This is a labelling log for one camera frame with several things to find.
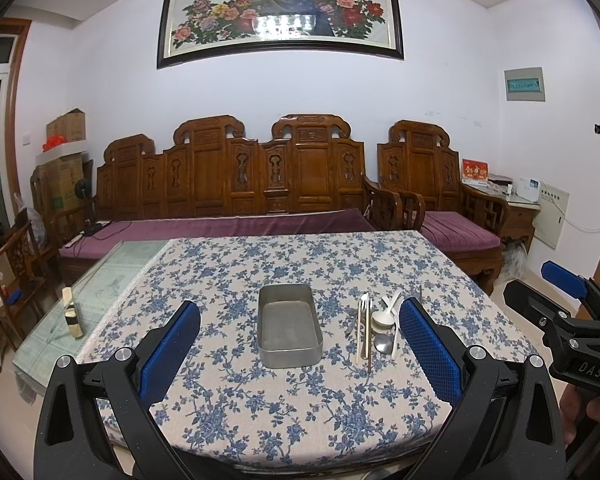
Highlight plastic bag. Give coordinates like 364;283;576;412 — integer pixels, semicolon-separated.
12;193;48;249

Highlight wall electrical panel box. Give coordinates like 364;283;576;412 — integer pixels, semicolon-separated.
504;67;545;102

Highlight wooden side table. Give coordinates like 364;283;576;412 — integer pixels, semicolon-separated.
460;183;540;252

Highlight white plastic fork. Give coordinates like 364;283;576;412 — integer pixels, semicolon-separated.
384;292;402;359

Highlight white wall cabinet door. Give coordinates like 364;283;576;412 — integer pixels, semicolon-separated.
533;182;570;249

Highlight steel smiley-handle spoon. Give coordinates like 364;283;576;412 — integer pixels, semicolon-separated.
374;334;393;356

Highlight person's right hand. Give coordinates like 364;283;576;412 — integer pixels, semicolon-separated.
559;384;600;446

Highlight blue floral tablecloth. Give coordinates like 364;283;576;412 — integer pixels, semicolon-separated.
79;231;533;474

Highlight white router box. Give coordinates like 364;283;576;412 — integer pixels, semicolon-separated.
515;178;542;203

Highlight framed peacock painting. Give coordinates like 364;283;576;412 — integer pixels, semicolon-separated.
157;0;404;68

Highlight small wooden chair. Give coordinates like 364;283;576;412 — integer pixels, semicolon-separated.
0;220;50;371

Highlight metal rectangular tray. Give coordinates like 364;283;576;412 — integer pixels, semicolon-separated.
257;284;323;370

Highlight carved wooden armchair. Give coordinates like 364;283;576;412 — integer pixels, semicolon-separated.
377;120;505;295

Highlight black small fan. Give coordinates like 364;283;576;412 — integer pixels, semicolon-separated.
74;179;93;204

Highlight red greeting card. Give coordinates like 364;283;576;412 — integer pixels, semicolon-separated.
462;158;489;182

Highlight cream box on table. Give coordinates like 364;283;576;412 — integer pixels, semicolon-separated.
62;286;83;339

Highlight stacked cardboard boxes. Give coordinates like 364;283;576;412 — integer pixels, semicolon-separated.
30;108;93;219

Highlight carved wooden sofa bench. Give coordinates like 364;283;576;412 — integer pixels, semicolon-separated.
50;114;402;243

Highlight cream chopstick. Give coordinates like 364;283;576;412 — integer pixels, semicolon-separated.
355;297;364;365
361;293;366;360

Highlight white plastic ladle spoon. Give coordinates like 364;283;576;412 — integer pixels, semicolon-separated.
372;292;402;332

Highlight purple armchair cushion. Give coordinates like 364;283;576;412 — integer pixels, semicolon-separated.
419;211;501;252

